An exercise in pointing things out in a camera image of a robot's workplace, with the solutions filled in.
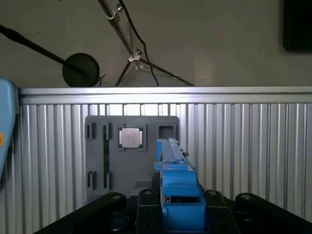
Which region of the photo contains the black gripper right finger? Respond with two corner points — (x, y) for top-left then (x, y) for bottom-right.
(202, 189), (312, 234)

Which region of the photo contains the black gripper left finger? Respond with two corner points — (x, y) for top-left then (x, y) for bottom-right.
(31, 188), (163, 234)

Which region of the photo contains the hard disk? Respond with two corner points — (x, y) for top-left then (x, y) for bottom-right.
(150, 137), (209, 232)

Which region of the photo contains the grey parts rack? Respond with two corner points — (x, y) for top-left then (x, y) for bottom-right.
(84, 116), (181, 203)

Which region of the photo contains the green RAM stick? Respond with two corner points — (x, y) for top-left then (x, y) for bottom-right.
(103, 125), (109, 189)

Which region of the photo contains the silver CPU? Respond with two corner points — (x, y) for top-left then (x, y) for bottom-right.
(121, 127), (140, 148)

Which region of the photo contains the black round-base stand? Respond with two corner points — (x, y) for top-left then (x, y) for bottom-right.
(0, 24), (101, 87)

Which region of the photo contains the pale blue teach pendant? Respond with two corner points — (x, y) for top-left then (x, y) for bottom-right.
(0, 78), (20, 189)

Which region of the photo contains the black flat panel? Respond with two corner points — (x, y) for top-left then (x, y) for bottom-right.
(282, 0), (312, 53)

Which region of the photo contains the black tripod cable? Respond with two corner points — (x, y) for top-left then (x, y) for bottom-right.
(118, 0), (160, 87)

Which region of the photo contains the silver camera tripod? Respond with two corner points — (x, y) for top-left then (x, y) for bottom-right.
(97, 0), (195, 87)

